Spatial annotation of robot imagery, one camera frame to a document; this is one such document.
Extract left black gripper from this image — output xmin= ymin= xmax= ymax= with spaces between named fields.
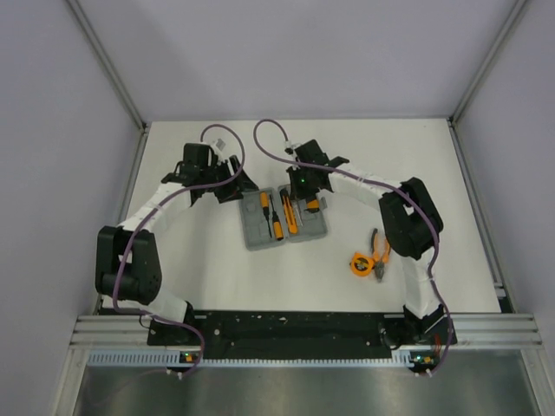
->
xmin=199 ymin=155 xmax=258 ymax=203

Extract orange black utility knife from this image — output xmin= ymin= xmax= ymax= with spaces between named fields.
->
xmin=279 ymin=188 xmax=298 ymax=235

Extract grey plastic tool case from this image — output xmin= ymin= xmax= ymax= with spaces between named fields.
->
xmin=239 ymin=185 xmax=328 ymax=251

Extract orange black screwdriver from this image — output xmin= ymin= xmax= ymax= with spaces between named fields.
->
xmin=259 ymin=192 xmax=272 ymax=237
xmin=270 ymin=196 xmax=284 ymax=241

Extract orange handled pliers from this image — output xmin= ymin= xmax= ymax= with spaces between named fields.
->
xmin=370 ymin=228 xmax=391 ymax=283

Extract orange tape measure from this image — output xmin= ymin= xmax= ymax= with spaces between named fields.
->
xmin=349 ymin=252 xmax=375 ymax=277

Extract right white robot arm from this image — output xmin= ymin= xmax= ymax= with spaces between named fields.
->
xmin=285 ymin=140 xmax=443 ymax=343

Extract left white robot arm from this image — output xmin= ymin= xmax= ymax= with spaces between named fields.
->
xmin=95 ymin=143 xmax=256 ymax=344

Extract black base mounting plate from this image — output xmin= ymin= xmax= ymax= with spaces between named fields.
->
xmin=147 ymin=310 xmax=457 ymax=359

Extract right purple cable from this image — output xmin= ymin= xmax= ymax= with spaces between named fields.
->
xmin=253 ymin=119 xmax=455 ymax=377

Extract purple cable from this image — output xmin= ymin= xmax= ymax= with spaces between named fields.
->
xmin=111 ymin=124 xmax=245 ymax=379
xmin=253 ymin=119 xmax=455 ymax=377

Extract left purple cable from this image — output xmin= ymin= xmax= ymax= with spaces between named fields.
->
xmin=111 ymin=124 xmax=245 ymax=379

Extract left aluminium corner post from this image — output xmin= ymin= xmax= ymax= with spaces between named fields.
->
xmin=62 ymin=0 xmax=148 ymax=131

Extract aluminium corner post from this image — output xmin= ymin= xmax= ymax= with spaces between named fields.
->
xmin=449 ymin=0 xmax=532 ymax=125
xmin=62 ymin=0 xmax=148 ymax=131

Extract aluminium front frame rail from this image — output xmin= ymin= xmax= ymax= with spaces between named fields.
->
xmin=69 ymin=310 xmax=543 ymax=349

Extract grey slotted cable duct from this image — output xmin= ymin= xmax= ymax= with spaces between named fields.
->
xmin=87 ymin=350 xmax=434 ymax=369

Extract right aluminium corner post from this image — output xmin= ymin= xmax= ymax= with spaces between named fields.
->
xmin=449 ymin=0 xmax=532 ymax=125

